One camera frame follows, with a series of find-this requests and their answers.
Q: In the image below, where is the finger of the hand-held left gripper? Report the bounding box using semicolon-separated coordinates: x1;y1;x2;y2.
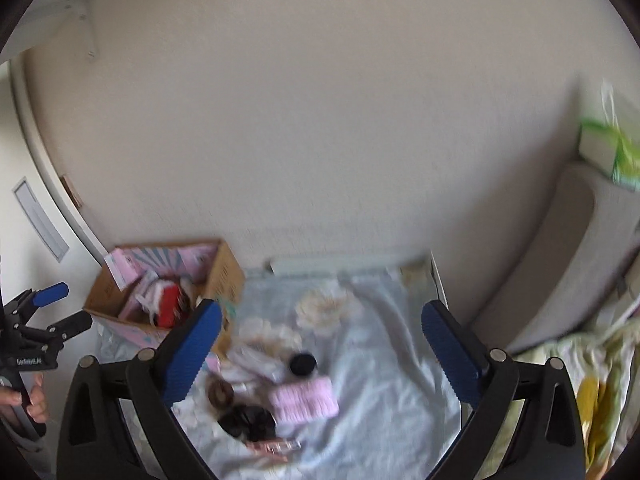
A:
22;310;94;356
7;282;70;319

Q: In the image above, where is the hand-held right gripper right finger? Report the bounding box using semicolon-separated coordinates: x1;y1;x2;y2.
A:
421;300;587;480

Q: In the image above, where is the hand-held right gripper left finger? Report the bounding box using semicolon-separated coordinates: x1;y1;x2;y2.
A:
56;298;223;480

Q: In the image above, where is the brown hair tie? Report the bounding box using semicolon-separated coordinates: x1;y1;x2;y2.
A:
206;377;235;409

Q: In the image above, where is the small red box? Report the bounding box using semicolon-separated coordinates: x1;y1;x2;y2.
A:
152;282;183;328

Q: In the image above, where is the white packet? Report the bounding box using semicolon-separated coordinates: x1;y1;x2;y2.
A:
227;337;301;386

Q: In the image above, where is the cardboard box with pink flaps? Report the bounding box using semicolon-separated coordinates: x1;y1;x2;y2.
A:
82;239;246;351

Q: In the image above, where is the black scrunchie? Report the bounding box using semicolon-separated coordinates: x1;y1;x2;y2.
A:
217;404;277;443

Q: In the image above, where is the black round jar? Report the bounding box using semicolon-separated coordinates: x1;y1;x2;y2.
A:
289;353;318;378

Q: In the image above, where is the fluffy pink headband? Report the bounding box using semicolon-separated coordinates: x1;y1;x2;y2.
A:
267;375;341;426

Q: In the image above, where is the pink hair clip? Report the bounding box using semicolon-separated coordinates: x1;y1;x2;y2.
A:
245;437;303;463

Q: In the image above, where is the person's left hand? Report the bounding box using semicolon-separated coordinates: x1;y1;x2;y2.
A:
0;384;51;428

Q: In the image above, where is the pale blue floral cloth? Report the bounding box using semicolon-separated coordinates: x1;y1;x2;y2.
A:
95;260;463;480

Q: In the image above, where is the small wooden block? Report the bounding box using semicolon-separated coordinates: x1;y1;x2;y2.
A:
60;174;83;208

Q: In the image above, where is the grey cushion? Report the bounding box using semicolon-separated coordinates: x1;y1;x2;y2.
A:
470;162;640;356

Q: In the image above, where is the white sliding door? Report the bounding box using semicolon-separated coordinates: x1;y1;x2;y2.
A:
0;60;101;361

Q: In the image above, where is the yellow patterned blanket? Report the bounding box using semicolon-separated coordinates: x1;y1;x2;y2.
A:
515;320;640;476

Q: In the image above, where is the green tissue box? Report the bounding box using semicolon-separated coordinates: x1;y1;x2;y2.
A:
577;77;640;191

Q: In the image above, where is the grey recessed door handle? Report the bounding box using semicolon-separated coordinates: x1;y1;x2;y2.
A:
12;177;70;265

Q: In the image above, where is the white door frame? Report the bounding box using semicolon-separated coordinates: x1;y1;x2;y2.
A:
10;55;108;266

